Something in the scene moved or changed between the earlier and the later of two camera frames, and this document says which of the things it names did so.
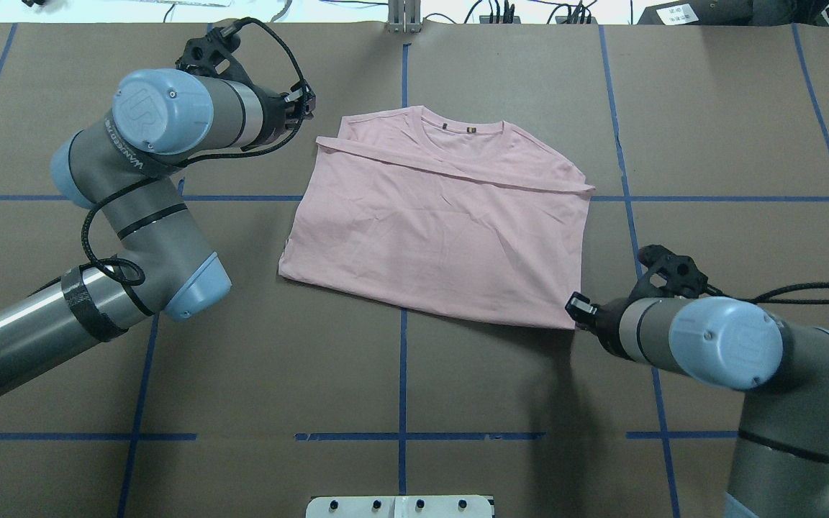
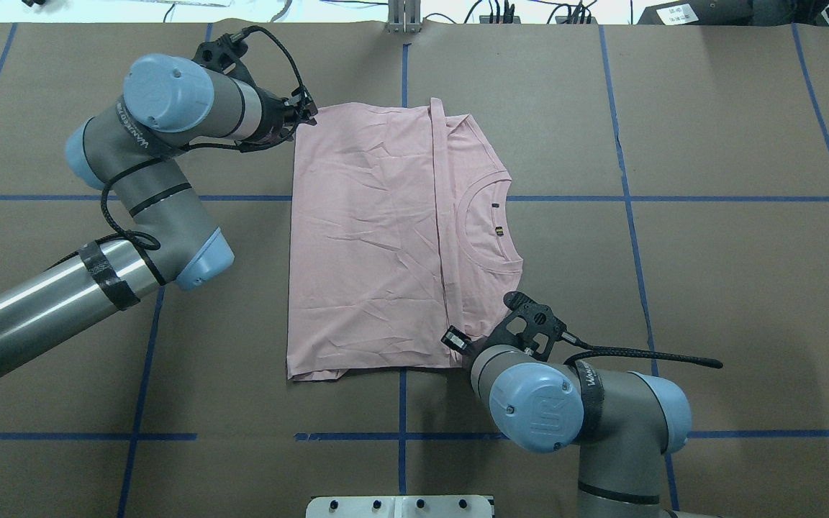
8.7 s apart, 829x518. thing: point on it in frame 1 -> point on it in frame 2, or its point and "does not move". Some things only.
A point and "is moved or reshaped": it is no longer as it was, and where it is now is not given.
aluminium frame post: [404, 16] does not move
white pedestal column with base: [399, 506] does not move
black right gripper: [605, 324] -> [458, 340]
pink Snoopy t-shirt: [476, 216] is moved or reshaped
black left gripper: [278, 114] does not move
